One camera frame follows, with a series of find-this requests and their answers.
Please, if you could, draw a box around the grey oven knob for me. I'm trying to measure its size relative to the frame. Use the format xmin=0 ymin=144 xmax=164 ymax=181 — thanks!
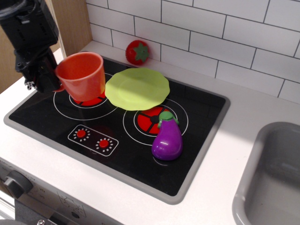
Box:
xmin=4 ymin=171 xmax=33 ymax=199

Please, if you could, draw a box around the red toy tomato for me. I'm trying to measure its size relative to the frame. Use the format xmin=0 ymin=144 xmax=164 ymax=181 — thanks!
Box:
xmin=125 ymin=40 xmax=150 ymax=65

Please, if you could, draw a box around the black toy stovetop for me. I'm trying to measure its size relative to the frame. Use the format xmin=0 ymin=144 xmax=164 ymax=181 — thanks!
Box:
xmin=4 ymin=81 xmax=230 ymax=204

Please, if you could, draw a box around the grey toy sink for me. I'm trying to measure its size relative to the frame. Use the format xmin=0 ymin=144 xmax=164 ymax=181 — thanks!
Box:
xmin=232 ymin=122 xmax=300 ymax=225

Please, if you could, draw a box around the grey oven front panel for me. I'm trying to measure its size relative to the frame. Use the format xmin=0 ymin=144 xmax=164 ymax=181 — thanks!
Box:
xmin=0 ymin=159 xmax=120 ymax=225

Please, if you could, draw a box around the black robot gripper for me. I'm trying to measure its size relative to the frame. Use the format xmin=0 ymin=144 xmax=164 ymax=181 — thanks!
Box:
xmin=0 ymin=0 xmax=61 ymax=93

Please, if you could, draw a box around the orange plastic cup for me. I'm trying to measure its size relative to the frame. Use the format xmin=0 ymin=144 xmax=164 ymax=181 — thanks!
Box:
xmin=55 ymin=52 xmax=105 ymax=102

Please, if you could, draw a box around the lime green plate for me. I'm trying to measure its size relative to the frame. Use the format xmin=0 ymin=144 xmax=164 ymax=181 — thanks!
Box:
xmin=105 ymin=68 xmax=170 ymax=111

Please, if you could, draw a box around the purple toy eggplant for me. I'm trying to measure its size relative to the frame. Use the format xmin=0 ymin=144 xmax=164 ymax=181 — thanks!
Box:
xmin=151 ymin=111 xmax=183 ymax=161

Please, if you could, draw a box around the wooden side panel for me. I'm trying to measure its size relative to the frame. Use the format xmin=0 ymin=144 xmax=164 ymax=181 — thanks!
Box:
xmin=0 ymin=0 xmax=92 ymax=92

